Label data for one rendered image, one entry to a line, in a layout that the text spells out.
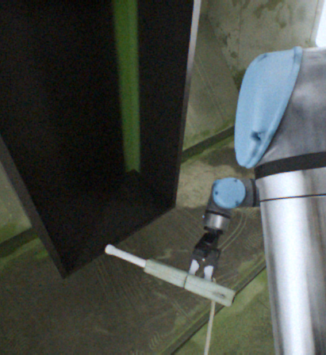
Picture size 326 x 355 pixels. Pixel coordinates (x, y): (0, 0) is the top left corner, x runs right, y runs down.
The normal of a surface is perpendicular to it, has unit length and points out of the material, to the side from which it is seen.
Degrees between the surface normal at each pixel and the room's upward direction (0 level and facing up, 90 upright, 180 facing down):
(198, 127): 57
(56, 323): 0
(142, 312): 0
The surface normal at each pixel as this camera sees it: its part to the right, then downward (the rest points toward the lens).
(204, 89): 0.46, -0.09
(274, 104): -0.11, 0.07
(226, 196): -0.18, -0.18
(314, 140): -0.49, -0.13
